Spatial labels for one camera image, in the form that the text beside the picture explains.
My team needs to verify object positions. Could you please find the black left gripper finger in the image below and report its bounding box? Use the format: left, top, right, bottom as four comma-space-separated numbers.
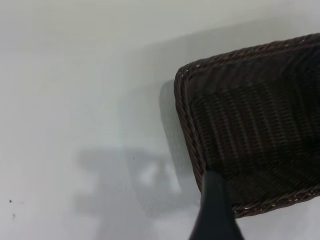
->
188, 169, 246, 240

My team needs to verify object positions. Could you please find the black woven wicker basket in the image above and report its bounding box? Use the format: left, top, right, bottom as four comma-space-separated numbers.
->
173, 32, 320, 219

